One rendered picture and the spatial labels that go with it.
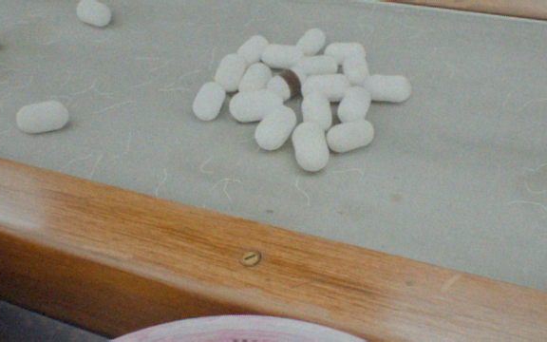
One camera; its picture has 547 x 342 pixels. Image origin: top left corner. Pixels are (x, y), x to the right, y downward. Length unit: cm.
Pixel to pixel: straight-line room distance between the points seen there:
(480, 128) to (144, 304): 25
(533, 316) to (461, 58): 26
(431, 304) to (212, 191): 16
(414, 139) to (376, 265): 13
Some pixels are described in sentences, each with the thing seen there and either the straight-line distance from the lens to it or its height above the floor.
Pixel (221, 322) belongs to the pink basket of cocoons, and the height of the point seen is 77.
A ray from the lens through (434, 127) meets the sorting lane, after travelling 44.
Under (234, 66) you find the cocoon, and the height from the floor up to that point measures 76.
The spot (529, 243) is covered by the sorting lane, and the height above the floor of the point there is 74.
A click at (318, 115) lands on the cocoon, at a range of 42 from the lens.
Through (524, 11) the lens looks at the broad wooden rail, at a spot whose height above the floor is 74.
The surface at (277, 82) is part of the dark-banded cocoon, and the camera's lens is 45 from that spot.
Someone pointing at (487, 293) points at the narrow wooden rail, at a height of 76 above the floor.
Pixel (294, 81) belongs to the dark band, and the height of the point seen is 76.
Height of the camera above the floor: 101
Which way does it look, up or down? 43 degrees down
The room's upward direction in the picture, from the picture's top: 6 degrees counter-clockwise
